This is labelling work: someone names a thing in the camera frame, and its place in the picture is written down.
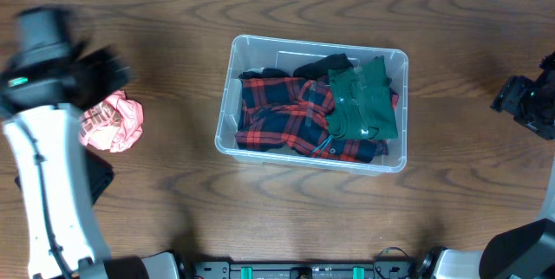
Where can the salmon pink printed shirt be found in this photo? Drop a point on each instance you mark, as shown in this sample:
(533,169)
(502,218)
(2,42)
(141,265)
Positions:
(114,124)

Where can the red navy plaid shirt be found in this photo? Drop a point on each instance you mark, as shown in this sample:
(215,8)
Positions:
(292,112)

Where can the black garment with tape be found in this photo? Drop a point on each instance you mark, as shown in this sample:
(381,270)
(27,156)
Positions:
(102,175)

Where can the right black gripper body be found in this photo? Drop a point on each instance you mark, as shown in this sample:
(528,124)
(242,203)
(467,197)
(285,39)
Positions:
(523,99)

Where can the clear plastic storage bin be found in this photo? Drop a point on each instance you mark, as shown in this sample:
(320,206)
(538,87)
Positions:
(254,53)

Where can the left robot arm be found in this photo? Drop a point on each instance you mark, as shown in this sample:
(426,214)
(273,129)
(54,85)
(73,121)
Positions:
(45,90)

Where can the large black shirt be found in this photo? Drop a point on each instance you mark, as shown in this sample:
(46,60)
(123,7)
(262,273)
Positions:
(311,71)

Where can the black mounting rail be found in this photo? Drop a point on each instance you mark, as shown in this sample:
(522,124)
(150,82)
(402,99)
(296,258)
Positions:
(377,270)

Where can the dark green shirt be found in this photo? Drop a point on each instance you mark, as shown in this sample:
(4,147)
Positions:
(363,103)

